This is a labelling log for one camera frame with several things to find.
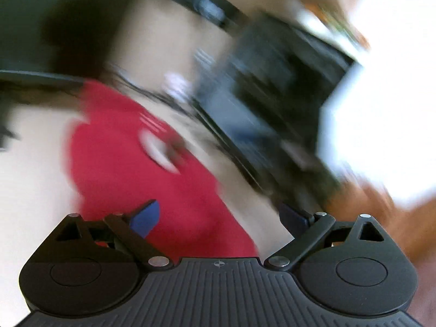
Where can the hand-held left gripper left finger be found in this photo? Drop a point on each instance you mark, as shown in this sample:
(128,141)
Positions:
(146,219)

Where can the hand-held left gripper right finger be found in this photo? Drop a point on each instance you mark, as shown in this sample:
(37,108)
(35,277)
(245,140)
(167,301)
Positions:
(292,219)

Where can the red fleece hoodie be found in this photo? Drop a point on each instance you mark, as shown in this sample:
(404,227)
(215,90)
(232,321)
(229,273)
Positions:
(115,163)

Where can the black laptop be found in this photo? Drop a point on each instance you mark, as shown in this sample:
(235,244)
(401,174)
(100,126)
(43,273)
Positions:
(265,95)

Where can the black power strip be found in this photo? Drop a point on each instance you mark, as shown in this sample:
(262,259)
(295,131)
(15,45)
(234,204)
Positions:
(204,5)

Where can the dark computer monitor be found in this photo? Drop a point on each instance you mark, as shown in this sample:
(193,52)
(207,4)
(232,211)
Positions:
(51,13)

